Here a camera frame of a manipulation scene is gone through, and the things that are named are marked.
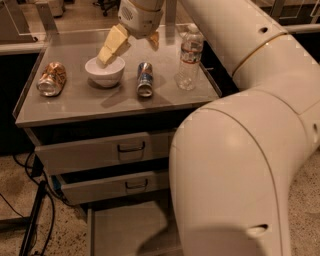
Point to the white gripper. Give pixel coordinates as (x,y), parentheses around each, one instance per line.
(141,20)

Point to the blue silver redbull can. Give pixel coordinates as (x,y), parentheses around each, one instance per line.
(145,80)

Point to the white ceramic bowl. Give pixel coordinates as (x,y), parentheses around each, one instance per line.
(105,76)

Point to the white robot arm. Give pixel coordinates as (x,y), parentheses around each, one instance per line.
(232,160)

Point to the crushed orange soda can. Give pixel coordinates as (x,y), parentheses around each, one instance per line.
(52,80)

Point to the steel drawer cabinet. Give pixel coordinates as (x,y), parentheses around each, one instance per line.
(85,110)

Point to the top steel drawer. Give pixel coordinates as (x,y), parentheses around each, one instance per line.
(109,151)

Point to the steel drawer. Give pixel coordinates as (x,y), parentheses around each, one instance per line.
(109,151)
(145,229)
(114,187)

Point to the middle steel drawer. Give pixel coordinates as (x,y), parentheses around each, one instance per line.
(114,187)

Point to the bottom steel drawer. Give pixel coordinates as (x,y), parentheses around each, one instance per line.
(145,229)

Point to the black office chair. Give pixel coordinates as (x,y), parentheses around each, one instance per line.
(106,5)

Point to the clear plastic water bottle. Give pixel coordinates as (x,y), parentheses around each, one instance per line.
(190,57)

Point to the black metal stand leg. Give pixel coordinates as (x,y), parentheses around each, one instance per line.
(32,221)

